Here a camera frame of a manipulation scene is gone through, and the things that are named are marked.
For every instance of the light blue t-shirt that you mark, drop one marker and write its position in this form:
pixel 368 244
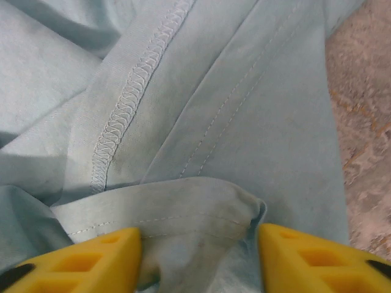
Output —
pixel 214 122

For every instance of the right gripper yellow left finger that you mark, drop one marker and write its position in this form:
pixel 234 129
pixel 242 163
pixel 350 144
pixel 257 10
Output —
pixel 76 265

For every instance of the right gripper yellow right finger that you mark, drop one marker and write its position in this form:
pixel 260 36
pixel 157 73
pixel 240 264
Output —
pixel 320 268

